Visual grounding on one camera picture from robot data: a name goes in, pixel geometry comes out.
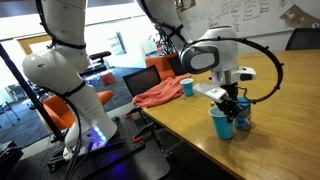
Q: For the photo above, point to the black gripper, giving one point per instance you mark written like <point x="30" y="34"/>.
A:
<point x="233" y="95"/>

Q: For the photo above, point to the blue plastic cup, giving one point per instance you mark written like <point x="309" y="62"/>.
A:
<point x="221" y="128"/>
<point x="187" y="88"/>

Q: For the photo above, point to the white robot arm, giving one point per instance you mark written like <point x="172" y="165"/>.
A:
<point x="66" y="73"/>

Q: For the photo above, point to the blue lidded jar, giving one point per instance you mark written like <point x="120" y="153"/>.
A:
<point x="245" y="120"/>

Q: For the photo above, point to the orange cloth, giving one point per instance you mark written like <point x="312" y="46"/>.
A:
<point x="160" y="93"/>

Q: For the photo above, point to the orange chair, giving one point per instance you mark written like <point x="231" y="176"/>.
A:
<point x="158" y="63"/>
<point x="60" y="113"/>

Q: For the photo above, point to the whiteboard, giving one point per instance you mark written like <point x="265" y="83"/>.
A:
<point x="253" y="16"/>

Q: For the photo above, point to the black mesh chair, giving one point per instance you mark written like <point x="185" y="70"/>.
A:
<point x="141" y="80"/>

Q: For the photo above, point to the orange tipped black clamp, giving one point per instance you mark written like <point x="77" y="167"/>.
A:
<point x="128" y="116"/>
<point x="138" y="138"/>

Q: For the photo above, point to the green potted plant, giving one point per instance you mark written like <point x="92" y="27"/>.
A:
<point x="163" y="41"/>

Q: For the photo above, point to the black mounting table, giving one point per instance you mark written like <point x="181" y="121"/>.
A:
<point x="133" y="160"/>

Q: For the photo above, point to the brown paper poster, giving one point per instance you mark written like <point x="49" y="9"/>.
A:
<point x="296" y="16"/>

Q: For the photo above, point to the small pinned photo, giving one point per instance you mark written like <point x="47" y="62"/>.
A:
<point x="185" y="4"/>

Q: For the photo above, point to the orange ottoman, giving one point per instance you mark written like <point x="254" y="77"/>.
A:
<point x="108" y="79"/>

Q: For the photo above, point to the office chair with armrest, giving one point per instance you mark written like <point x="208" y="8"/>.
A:
<point x="100" y="55"/>

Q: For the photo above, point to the black tripod pole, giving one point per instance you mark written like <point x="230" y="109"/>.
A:
<point x="20" y="80"/>

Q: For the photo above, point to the black box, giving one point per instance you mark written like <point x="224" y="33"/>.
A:
<point x="10" y="160"/>

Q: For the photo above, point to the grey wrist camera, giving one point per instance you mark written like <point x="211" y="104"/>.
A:
<point x="210" y="90"/>

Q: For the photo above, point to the wooden door frame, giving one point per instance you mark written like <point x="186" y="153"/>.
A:
<point x="25" y="40"/>

